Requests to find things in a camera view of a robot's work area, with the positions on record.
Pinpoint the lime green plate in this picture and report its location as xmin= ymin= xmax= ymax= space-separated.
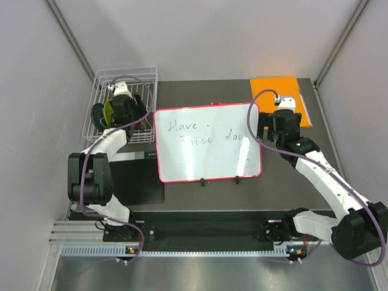
xmin=103 ymin=100 xmax=114 ymax=125

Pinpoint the red floral plate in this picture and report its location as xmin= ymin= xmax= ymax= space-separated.
xmin=133 ymin=93 xmax=146 ymax=130

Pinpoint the dark green plate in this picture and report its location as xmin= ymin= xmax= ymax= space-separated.
xmin=90 ymin=103 xmax=107 ymax=132

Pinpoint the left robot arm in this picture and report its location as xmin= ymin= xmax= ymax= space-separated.
xmin=68 ymin=95 xmax=140 ymax=241

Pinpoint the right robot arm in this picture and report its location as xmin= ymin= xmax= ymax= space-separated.
xmin=256 ymin=109 xmax=387 ymax=260

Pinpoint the orange folder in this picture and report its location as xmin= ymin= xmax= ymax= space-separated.
xmin=250 ymin=76 xmax=313 ymax=128

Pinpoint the red framed whiteboard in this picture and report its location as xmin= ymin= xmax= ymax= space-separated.
xmin=153 ymin=103 xmax=262 ymax=183

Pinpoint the black tablet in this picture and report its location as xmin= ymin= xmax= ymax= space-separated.
xmin=109 ymin=151 xmax=164 ymax=206

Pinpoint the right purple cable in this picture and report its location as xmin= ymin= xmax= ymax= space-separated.
xmin=247 ymin=89 xmax=388 ymax=267

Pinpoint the purple cable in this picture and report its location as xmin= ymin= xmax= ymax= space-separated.
xmin=79 ymin=75 xmax=154 ymax=265
xmin=247 ymin=89 xmax=388 ymax=267

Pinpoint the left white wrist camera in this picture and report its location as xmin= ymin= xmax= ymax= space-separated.
xmin=108 ymin=81 xmax=132 ymax=98

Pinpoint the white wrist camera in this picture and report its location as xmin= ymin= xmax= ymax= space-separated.
xmin=108 ymin=81 xmax=132 ymax=98
xmin=275 ymin=96 xmax=296 ymax=113

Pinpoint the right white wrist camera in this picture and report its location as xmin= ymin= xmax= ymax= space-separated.
xmin=275 ymin=96 xmax=296 ymax=113

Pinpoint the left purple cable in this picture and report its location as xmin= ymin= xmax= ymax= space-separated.
xmin=79 ymin=75 xmax=154 ymax=265

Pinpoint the white wire dish rack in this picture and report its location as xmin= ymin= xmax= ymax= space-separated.
xmin=82 ymin=66 xmax=158 ymax=143

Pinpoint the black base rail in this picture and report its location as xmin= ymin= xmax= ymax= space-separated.
xmin=70 ymin=210 xmax=301 ymax=249

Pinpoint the grey cable duct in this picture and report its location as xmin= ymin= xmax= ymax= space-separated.
xmin=61 ymin=244 xmax=304 ymax=258

